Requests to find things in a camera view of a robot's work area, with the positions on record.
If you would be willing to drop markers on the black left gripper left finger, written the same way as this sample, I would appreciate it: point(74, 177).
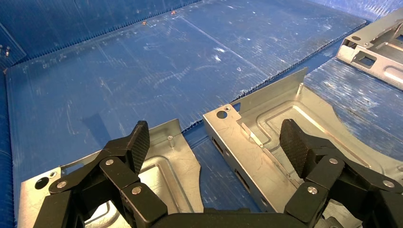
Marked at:
point(119, 176)

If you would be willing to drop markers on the stamped sheet metal bracket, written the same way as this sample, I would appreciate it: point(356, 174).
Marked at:
point(252, 151)
point(377, 67)
point(176, 163)

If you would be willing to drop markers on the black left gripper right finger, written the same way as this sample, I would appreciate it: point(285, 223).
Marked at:
point(327, 176)

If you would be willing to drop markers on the blue corrugated box orange outside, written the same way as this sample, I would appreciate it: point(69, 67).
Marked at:
point(126, 63)

